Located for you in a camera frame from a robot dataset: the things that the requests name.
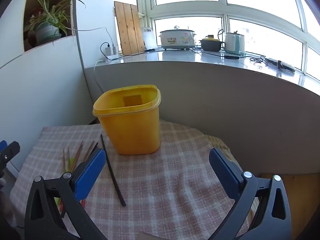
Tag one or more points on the pink plaid cloth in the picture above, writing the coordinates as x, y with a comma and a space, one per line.
160, 180

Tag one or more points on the white cutting board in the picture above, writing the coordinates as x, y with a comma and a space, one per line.
149, 38

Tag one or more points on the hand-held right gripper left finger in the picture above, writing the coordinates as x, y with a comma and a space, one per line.
91, 173

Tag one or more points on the white power plug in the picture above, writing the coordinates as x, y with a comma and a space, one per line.
102, 60

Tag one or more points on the white stone windowsill counter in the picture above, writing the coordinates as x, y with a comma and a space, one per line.
190, 60

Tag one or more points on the dark pot with yellow lid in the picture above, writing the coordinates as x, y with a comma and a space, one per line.
211, 45

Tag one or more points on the wooden plank board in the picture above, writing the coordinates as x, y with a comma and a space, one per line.
128, 28

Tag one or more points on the black power adapter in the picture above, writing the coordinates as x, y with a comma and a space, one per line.
231, 57

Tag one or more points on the white window frame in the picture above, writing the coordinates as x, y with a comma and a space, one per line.
223, 10

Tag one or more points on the floral white slow cooker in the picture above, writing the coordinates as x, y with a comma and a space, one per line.
177, 40

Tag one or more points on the yellow plastic container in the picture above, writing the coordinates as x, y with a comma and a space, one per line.
130, 130

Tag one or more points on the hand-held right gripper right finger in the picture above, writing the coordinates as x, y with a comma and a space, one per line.
222, 172

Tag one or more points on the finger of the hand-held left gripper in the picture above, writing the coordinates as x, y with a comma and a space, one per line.
11, 150
2, 145

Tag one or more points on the mint electric kettle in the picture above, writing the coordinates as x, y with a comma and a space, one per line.
233, 43

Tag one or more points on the potted spider plant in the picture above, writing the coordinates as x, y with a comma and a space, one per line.
48, 27

